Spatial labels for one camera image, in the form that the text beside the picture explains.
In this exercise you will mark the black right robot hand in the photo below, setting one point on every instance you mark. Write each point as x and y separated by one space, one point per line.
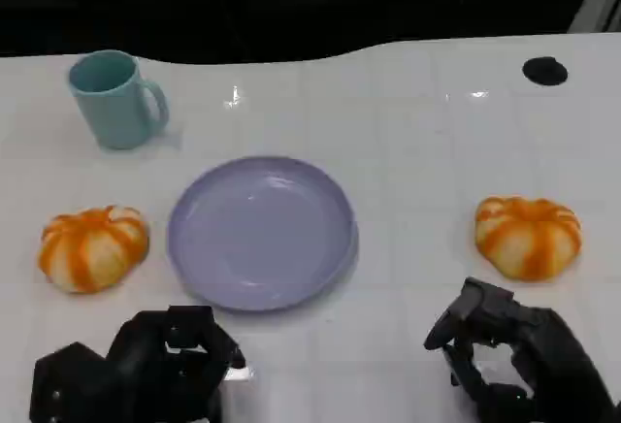
548 345

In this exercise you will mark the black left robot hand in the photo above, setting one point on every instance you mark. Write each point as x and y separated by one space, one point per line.
145 360

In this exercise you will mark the orange white toy bread roll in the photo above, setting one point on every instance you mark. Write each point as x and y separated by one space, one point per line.
92 253
526 241

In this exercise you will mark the lilac plate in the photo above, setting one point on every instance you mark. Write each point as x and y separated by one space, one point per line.
262 234

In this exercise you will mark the pale green mug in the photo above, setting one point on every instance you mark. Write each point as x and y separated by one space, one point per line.
114 112

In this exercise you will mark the black round table grommet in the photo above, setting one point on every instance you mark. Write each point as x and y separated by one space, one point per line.
544 71

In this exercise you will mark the black backdrop cloth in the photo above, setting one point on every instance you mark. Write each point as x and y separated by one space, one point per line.
291 1

